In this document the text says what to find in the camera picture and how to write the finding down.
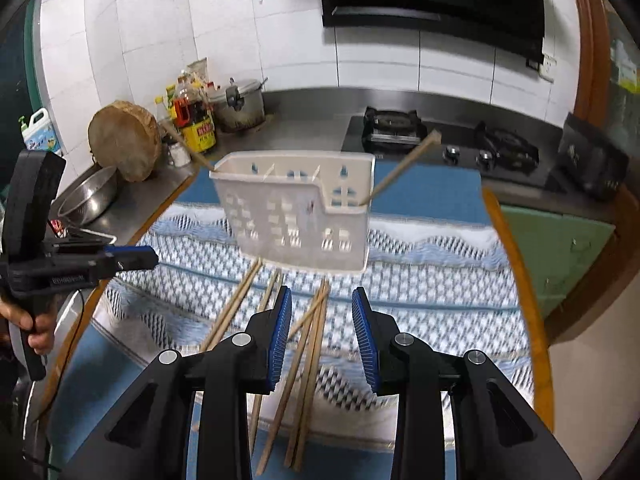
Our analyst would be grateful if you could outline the wooden glass cabinet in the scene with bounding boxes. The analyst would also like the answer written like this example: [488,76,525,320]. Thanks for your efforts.
[570,0,640,161]

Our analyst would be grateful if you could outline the stainless steel counter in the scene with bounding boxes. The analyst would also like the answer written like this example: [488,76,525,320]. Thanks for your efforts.
[50,87,621,241]

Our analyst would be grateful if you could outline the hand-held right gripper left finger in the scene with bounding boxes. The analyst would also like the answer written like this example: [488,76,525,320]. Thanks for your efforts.
[60,285,293,480]

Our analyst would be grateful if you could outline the wall socket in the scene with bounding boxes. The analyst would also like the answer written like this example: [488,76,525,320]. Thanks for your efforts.
[525,55,557,83]

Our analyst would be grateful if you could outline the black bag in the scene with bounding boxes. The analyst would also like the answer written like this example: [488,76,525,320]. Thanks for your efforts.
[557,112,630,201]

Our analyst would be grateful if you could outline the round wooden cutting board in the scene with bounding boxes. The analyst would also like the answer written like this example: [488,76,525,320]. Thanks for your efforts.
[87,101,163,183]

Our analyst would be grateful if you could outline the white plastic chopstick holder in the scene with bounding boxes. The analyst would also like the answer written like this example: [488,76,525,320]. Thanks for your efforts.
[209,151,377,275]

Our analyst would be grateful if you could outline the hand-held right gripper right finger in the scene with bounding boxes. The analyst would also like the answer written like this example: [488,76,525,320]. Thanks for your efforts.
[351,287,583,480]

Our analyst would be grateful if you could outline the black gas stove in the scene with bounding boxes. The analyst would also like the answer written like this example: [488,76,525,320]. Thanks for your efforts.
[341,106,568,193]

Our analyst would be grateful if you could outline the white blue detergent jug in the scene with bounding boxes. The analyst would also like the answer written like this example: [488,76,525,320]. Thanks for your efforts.
[20,107,63,156]

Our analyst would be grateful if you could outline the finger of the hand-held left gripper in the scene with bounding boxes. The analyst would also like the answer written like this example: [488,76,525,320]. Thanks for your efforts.
[85,244,160,277]

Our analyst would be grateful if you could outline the blue white patterned cloth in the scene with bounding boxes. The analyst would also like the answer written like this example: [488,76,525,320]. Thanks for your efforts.
[47,157,536,480]

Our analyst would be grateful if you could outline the steel basin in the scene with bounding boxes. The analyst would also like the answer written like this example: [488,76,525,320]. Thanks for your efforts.
[51,166,119,227]

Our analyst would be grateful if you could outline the green cabinet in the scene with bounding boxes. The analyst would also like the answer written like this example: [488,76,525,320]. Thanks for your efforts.
[500,205,616,321]

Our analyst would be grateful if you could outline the wooden chopstick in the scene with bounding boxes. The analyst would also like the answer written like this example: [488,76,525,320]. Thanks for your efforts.
[161,122,216,171]
[284,282,328,467]
[357,129,443,207]
[199,257,261,353]
[289,294,328,340]
[205,260,265,353]
[295,284,332,471]
[257,300,323,476]
[248,270,283,443]

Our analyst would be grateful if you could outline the seasoning packet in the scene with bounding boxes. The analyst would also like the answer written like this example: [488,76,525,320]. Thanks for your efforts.
[187,57,209,86]

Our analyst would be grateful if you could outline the metal pressure cooker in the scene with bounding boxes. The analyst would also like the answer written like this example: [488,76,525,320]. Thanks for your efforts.
[207,77,269,133]

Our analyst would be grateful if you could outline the person's left hand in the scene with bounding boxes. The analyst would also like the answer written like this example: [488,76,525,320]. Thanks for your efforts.
[0,287,58,356]

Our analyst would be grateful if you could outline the dark soy sauce bottle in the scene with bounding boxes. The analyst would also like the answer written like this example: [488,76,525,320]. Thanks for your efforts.
[172,72,218,154]

